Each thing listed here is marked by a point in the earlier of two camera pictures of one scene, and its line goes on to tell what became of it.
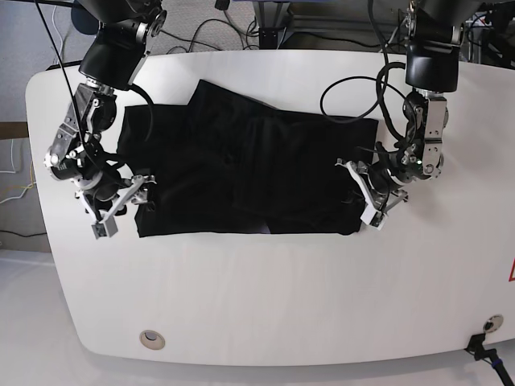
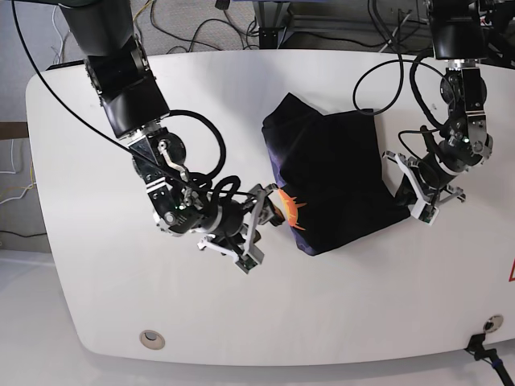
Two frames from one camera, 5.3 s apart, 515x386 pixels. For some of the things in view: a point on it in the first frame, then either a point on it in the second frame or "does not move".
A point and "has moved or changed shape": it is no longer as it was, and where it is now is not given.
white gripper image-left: (106, 223) → (257, 192)
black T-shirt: (228, 163) has moved or changed shape
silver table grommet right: (493, 323) does not move
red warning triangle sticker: (512, 274) does not move
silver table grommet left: (152, 339) does not move
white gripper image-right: (372, 215) → (405, 164)
